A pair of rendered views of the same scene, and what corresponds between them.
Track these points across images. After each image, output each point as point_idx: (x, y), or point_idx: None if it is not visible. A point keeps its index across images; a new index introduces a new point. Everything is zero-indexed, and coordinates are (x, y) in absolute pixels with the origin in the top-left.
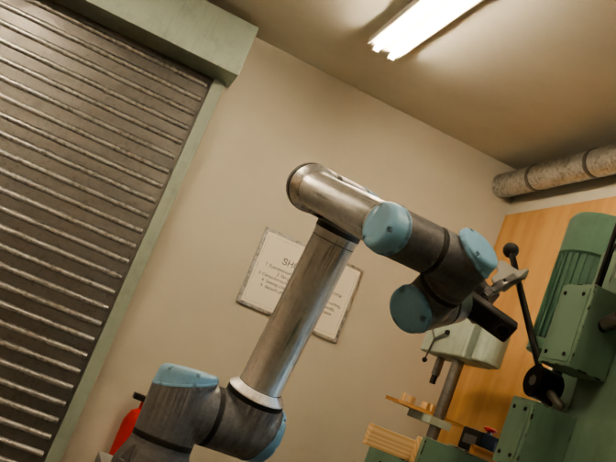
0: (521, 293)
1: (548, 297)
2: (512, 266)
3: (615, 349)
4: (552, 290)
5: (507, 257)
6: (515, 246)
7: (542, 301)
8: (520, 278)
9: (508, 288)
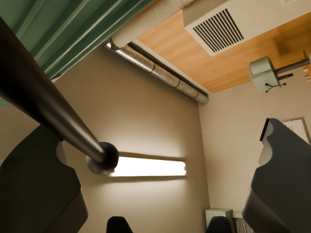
0: (21, 110)
1: (31, 4)
2: (88, 155)
3: None
4: (20, 19)
5: (112, 158)
6: (85, 158)
7: (93, 23)
8: (10, 152)
9: (55, 180)
